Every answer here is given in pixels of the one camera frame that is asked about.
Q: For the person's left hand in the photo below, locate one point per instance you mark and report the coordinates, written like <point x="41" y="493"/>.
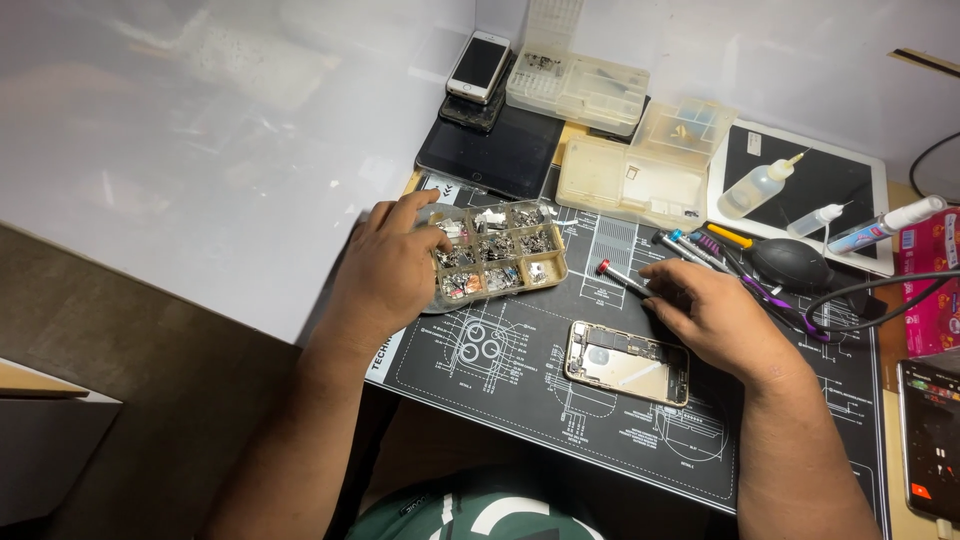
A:
<point x="379" y="277"/>

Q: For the person's right hand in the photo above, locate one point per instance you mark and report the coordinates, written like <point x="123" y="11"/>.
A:
<point x="724" y="315"/>

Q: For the person's left fingers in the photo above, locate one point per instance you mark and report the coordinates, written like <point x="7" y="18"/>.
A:
<point x="416" y="204"/>

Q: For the clear compartment parts box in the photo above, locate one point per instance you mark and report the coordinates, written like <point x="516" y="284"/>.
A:
<point x="517" y="259"/>

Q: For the red-capped silver screwdriver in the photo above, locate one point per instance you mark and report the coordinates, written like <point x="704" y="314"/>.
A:
<point x="616" y="274"/>

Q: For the heap of small metal parts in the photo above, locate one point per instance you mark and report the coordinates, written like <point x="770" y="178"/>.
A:
<point x="499" y="247"/>

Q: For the black tablet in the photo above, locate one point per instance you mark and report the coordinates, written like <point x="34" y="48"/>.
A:
<point x="495" y="154"/>

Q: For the black cracked smartphone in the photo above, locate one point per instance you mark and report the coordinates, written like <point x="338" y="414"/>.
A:
<point x="472" y="114"/>

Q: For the white smartphone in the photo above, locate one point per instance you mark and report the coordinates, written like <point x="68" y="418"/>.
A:
<point x="478" y="64"/>

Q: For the clear plastic screw organizer box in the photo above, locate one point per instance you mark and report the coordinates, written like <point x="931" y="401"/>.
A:
<point x="577" y="82"/>

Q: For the black printed repair mat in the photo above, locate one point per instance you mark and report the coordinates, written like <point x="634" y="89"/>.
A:
<point x="525" y="390"/>

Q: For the yellowed plastic organizer box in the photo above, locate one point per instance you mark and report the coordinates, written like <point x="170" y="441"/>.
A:
<point x="630" y="176"/>

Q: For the grey-capped silver screwdriver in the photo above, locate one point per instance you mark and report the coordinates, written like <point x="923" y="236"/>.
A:
<point x="675" y="247"/>

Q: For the opened gold phone body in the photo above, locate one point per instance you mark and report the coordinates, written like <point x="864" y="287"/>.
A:
<point x="626" y="364"/>

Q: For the blue-capped silver screwdriver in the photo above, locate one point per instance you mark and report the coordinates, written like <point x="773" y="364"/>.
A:
<point x="697" y="251"/>

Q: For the purple-capped screwdriver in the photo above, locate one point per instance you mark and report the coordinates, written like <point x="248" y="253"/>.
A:
<point x="712" y="251"/>

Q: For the person's green shirt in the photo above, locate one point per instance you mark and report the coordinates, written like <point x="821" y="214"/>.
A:
<point x="465" y="514"/>

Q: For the large needle-tip squeeze bottle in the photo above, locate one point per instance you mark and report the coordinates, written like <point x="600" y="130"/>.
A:
<point x="750" y="191"/>

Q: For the purple black tweezers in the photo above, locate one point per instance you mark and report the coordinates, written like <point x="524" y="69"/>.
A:
<point x="780" y="301"/>

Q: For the black rubber air blower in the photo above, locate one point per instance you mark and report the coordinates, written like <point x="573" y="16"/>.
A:
<point x="791" y="264"/>

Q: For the small needle-tip squeeze bottle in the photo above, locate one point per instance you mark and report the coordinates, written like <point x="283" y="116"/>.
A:
<point x="810" y="221"/>

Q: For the white-framed tablet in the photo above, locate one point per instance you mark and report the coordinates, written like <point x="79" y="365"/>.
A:
<point x="832" y="180"/>

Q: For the white glue tube blue label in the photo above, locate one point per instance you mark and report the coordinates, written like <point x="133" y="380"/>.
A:
<point x="877" y="229"/>

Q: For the pink printed carton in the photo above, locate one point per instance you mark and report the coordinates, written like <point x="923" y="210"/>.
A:
<point x="934" y="285"/>

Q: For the black tape strip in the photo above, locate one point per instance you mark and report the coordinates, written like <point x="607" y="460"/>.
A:
<point x="926" y="62"/>

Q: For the smartphone with lit screen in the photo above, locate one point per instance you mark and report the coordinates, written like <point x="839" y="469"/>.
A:
<point x="934" y="439"/>

